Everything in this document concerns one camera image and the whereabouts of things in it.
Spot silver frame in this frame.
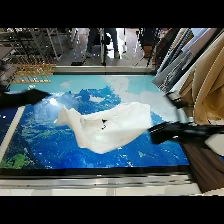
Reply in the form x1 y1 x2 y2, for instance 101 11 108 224
0 173 202 196

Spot brown garment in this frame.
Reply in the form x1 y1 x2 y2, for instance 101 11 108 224
181 142 224 195

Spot white garment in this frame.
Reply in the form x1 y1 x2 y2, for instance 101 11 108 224
53 101 154 155

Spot beige garment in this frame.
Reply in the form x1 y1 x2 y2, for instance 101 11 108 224
179 33 224 126

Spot heap of clothes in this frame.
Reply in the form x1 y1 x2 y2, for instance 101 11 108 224
151 27 221 95

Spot person's legs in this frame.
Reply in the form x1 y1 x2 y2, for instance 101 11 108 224
85 27 122 61

